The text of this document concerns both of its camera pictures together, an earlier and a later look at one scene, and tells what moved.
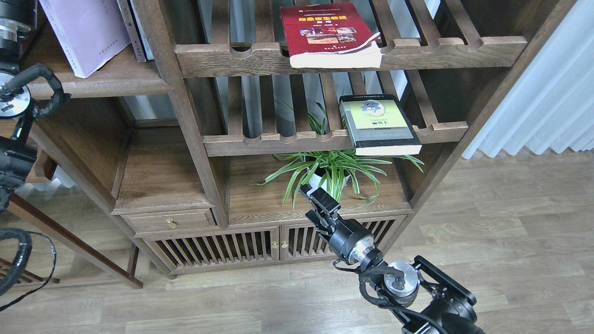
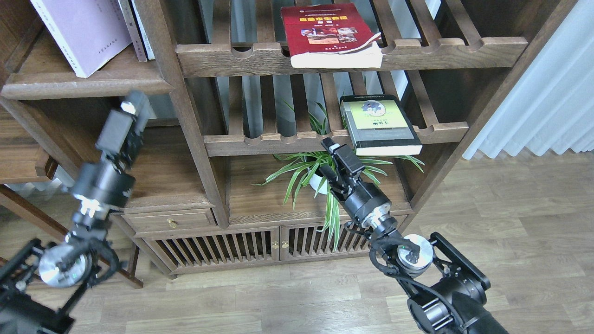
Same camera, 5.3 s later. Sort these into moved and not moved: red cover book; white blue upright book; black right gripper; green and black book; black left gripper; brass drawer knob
Moved: black right gripper; black left gripper
Not moved: green and black book; white blue upright book; brass drawer knob; red cover book
